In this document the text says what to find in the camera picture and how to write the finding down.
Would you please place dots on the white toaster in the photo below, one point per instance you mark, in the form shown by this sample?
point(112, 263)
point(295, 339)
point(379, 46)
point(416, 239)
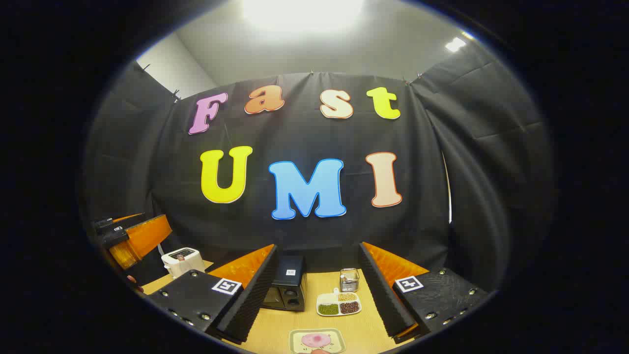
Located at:
point(184, 263)

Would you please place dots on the pink round food slice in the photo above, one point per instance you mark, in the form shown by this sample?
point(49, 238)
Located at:
point(314, 340)

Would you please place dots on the pile of red beans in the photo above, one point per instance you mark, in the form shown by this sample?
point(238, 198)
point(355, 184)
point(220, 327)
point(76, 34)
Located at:
point(349, 308)

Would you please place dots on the white divided bean tray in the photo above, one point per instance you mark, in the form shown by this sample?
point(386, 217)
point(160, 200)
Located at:
point(325, 299)

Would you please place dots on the small ceiling light panel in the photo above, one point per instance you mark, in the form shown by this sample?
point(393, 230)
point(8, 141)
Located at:
point(455, 44)

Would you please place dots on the pile of green mung beans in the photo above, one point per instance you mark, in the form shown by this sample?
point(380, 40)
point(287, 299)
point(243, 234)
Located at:
point(328, 309)

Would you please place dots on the pile of yellow soybeans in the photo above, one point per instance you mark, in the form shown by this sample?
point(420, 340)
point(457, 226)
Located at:
point(347, 297)

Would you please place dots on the square white plate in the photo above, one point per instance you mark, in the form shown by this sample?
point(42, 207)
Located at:
point(297, 344)

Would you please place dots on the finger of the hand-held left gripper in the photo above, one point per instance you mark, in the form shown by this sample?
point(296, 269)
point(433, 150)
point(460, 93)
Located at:
point(105, 225)
point(142, 238)

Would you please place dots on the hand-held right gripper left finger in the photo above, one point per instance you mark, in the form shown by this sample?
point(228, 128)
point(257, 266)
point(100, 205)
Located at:
point(258, 290)

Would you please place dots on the clear utensil holder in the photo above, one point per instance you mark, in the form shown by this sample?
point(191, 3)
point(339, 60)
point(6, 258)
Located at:
point(349, 281)

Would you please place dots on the black electric oven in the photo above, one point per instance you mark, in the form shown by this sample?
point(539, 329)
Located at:
point(295, 280)

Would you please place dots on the black backdrop cloth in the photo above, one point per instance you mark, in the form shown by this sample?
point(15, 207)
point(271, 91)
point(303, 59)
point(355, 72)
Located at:
point(304, 132)

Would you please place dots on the large ceiling light panel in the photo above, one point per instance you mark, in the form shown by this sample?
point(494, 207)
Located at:
point(302, 12)

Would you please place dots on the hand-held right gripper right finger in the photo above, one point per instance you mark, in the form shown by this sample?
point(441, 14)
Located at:
point(381, 290)

